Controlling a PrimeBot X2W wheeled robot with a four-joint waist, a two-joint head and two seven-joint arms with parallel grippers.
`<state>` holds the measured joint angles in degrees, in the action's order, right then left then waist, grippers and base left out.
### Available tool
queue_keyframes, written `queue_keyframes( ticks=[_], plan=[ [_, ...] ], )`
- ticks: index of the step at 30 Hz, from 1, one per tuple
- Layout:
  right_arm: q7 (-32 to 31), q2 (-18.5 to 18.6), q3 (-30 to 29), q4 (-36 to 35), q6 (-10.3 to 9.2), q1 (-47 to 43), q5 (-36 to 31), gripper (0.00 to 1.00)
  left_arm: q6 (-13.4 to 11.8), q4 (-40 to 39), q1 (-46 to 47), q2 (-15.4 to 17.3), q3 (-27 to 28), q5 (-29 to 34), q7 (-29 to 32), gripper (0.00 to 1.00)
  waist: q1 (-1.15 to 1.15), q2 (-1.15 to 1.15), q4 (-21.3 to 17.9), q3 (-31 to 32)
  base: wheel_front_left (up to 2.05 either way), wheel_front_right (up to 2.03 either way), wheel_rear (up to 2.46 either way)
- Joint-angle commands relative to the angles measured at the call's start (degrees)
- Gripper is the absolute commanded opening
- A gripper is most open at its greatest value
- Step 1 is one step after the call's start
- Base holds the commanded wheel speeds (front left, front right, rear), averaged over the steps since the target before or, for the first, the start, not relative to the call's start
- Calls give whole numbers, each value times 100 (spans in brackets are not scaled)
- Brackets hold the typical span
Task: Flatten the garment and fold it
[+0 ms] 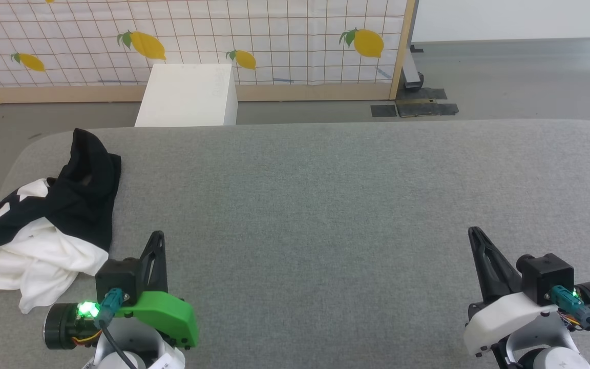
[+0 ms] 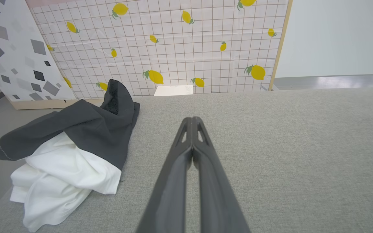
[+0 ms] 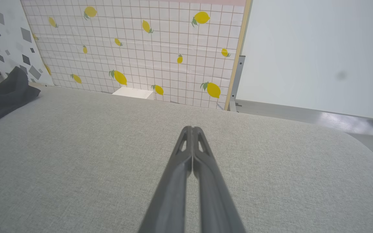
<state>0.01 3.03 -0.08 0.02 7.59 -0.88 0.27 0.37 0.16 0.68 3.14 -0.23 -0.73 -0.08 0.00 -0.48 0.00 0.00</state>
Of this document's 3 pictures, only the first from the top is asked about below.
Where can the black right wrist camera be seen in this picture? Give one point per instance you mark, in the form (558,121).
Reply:
(546,277)

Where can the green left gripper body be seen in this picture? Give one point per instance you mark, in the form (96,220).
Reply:
(169,315)

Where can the lemon print partition panel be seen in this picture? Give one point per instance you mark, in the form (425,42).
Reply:
(274,31)

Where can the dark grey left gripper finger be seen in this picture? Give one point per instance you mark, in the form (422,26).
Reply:
(157,277)

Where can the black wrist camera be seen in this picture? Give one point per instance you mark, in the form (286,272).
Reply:
(546,277)
(116,279)

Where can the black and white shirt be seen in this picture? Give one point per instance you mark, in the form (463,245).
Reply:
(80,200)

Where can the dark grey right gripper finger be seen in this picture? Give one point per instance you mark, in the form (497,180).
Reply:
(494,279)

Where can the white box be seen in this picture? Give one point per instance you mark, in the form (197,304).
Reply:
(187,95)

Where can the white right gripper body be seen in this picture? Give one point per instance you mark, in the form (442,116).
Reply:
(505,318)

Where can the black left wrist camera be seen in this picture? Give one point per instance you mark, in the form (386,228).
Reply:
(116,279)

